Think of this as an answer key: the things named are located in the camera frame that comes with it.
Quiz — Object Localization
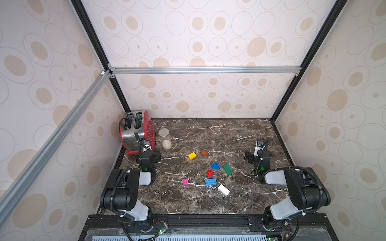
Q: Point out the yellow lego brick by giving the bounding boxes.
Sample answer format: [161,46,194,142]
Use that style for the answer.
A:
[188,152,197,160]

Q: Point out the red and chrome toaster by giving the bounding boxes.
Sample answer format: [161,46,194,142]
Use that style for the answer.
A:
[119,110,155,156]

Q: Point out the right black corner post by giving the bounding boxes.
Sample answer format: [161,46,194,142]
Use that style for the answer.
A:
[270,0,348,124]

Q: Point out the green lego brick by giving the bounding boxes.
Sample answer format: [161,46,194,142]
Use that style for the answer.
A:
[223,165,233,176]

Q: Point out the long blue lego brick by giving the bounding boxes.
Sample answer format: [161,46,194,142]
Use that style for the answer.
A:
[205,178,217,186]

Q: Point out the left aluminium frame bar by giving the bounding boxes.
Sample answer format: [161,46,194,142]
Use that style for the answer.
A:
[1,70,112,225]

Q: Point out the small blue lego brick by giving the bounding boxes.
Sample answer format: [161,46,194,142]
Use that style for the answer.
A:
[212,163,220,170]

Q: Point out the red lego brick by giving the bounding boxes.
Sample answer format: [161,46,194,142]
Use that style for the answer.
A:
[207,170,214,177]

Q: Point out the left black corner post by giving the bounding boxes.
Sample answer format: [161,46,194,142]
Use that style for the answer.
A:
[71,0,131,112]

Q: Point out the white lego brick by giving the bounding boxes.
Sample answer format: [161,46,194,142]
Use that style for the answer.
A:
[218,184,230,196]

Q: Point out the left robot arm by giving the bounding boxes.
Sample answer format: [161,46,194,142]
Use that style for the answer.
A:
[100,142,160,223]

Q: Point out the horizontal aluminium frame bar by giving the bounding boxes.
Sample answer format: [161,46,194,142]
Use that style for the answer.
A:
[111,66,302,75]

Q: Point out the black corner post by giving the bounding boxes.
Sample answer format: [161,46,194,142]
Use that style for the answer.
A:
[270,0,348,124]
[71,0,131,112]

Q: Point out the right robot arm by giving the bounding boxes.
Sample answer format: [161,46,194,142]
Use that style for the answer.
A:
[244,139,331,227]

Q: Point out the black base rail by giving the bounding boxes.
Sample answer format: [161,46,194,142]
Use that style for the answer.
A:
[79,213,338,241]

